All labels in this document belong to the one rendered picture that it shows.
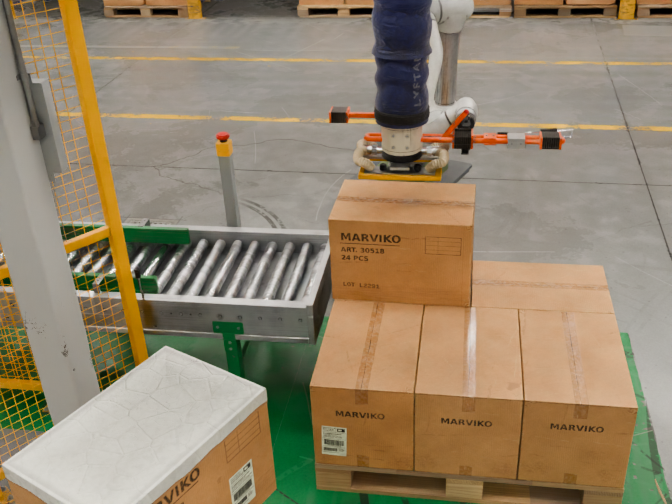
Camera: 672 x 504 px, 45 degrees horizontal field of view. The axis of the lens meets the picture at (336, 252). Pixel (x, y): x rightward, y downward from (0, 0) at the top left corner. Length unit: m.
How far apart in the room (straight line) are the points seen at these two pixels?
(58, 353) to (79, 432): 0.66
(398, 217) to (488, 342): 0.63
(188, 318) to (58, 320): 0.91
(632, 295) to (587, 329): 1.33
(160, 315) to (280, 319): 0.55
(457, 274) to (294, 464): 1.07
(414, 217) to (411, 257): 0.17
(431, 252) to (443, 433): 0.75
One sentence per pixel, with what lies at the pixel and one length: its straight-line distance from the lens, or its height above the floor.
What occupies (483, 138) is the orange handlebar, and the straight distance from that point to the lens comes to 3.36.
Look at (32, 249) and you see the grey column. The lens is 2.74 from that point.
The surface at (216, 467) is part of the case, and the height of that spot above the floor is 0.91.
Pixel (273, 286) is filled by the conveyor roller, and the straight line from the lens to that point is 3.70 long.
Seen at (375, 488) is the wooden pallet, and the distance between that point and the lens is 3.43.
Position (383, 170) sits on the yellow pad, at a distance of 3.34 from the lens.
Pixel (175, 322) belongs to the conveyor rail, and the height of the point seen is 0.48.
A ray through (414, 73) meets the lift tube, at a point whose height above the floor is 1.54.
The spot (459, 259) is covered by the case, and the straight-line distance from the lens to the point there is 3.40.
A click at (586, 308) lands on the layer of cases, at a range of 3.59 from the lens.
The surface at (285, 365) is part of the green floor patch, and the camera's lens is 4.10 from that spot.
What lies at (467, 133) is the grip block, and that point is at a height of 1.25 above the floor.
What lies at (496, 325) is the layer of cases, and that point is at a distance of 3.42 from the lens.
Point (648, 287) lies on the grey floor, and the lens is 4.86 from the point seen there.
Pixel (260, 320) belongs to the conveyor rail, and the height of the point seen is 0.51.
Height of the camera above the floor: 2.50
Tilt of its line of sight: 30 degrees down
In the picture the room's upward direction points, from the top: 3 degrees counter-clockwise
